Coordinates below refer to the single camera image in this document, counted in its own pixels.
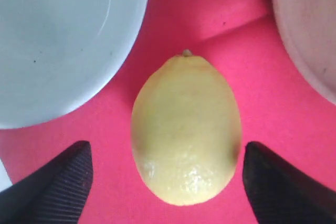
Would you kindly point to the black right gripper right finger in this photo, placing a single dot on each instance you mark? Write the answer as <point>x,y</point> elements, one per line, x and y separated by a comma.
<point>278,192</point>

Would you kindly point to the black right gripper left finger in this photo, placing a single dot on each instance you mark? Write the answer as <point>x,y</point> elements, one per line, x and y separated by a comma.
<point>55,193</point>

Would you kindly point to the yellow lemon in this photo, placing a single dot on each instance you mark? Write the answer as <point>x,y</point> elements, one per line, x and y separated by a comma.
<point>186,131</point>

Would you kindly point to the pale blue ceramic bowl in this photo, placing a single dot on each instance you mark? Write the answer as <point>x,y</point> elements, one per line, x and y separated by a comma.
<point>57,54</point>

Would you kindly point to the red scalloped table cloth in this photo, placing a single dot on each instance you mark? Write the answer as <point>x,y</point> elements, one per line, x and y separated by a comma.
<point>277,107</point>

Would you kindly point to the brown wooden plate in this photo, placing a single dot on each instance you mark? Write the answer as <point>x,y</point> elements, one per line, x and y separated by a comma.
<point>307,30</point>

